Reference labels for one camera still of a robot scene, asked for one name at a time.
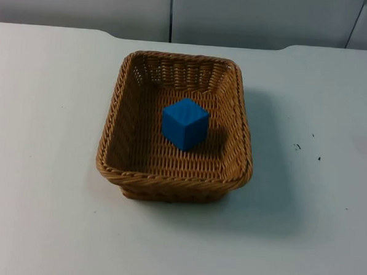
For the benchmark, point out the blue cube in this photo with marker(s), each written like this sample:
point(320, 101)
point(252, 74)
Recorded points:
point(184, 125)

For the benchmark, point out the pale brown wicker basket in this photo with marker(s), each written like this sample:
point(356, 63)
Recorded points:
point(145, 154)

